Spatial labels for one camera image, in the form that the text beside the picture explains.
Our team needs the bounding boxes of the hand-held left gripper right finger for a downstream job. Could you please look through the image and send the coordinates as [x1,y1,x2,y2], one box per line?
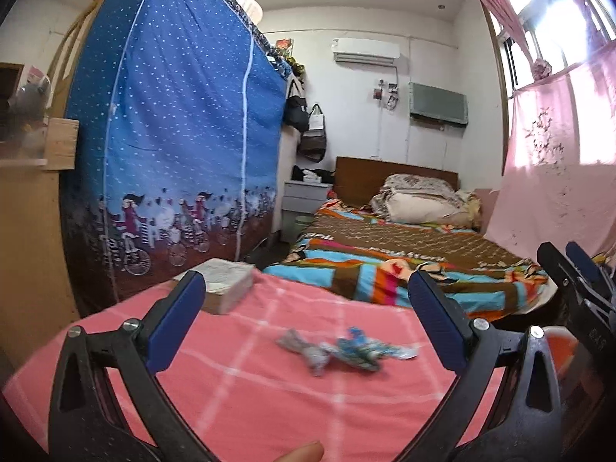
[398,269,564,462]

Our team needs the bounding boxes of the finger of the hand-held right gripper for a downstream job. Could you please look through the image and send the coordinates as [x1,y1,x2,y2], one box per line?
[536,241,595,310]
[565,241,616,300]

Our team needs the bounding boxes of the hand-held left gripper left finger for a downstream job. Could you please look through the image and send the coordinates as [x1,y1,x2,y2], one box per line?
[47,270,218,462]

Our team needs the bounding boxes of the orange bin with white rim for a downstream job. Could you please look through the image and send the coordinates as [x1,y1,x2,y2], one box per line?
[541,324,594,395]

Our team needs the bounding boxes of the blue patterned wrapper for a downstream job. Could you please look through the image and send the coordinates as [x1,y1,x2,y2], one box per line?
[320,326,419,373]

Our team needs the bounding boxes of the person's left hand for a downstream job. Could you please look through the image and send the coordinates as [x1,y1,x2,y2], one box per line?
[273,441,325,462]

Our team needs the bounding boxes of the thick old book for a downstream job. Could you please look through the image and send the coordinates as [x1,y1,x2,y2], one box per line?
[172,258,255,315]

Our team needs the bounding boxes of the colourful patchwork blanket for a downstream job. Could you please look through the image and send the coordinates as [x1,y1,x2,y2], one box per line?
[262,201,560,324]

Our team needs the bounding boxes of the pink hanging cloth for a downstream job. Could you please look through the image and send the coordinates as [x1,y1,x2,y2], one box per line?
[483,45,616,266]

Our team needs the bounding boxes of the folded floral quilt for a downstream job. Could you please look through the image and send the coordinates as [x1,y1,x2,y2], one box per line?
[369,173,482,230]

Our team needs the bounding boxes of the pink checked bed sheet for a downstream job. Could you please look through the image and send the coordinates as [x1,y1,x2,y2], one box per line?
[2,273,512,462]

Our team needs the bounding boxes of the wooden cabinet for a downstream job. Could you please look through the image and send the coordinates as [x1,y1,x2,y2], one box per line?
[0,62,81,373]

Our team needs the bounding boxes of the wooden bed headboard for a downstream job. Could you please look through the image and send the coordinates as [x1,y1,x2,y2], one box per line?
[334,156,459,208]

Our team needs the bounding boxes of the grey nightstand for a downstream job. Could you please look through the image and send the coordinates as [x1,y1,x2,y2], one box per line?
[280,180,334,244]

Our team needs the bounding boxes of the blue fabric wardrobe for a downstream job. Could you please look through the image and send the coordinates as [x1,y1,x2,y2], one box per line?
[62,0,290,319]

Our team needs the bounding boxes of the dark items on nightstand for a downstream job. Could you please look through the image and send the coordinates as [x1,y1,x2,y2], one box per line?
[291,164,333,185]

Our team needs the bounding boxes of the brown tote bag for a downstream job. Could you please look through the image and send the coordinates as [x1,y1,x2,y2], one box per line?
[298,103,328,163]

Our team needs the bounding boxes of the black hanging bag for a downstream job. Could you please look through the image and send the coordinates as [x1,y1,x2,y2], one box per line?
[282,79,310,134]

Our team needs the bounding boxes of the window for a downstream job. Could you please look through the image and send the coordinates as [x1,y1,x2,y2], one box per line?
[485,0,616,93]

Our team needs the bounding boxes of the grey plush toy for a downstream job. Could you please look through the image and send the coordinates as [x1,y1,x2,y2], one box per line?
[7,76,53,127]

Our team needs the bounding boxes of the pink window curtain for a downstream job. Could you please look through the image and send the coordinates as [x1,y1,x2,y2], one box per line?
[471,0,554,84]

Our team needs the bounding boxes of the white air conditioner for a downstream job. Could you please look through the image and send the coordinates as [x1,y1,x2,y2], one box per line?
[332,37,402,65]

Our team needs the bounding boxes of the red decoration on wardrobe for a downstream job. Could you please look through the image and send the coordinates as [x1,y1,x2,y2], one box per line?
[266,37,307,78]

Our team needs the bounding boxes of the ceiling lamp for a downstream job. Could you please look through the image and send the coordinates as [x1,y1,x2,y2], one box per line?
[228,0,263,30]

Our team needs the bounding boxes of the grey wall heater panel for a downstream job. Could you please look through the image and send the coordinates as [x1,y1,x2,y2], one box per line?
[408,81,469,129]

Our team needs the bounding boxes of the wall ornament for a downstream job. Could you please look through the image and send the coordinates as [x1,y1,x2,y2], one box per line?
[372,79,400,112]

